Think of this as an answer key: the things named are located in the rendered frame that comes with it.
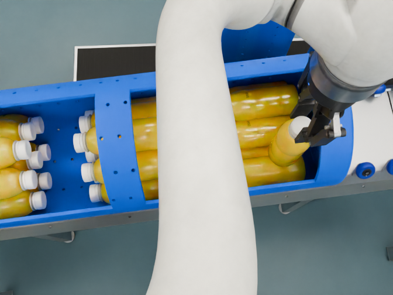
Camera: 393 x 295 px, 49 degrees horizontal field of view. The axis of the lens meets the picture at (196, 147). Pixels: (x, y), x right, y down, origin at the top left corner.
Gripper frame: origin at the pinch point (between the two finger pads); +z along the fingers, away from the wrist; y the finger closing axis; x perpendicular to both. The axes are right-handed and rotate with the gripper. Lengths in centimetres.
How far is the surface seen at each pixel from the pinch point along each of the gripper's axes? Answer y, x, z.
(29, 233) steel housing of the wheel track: -8, 63, 42
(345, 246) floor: -22, -45, 127
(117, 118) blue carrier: 6.2, 32.3, 4.0
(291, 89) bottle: 11.9, -3.1, 14.9
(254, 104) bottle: 9.6, 5.2, 15.0
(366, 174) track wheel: -5.6, -21.4, 30.8
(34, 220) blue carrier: -9, 52, 16
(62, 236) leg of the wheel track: -3, 74, 110
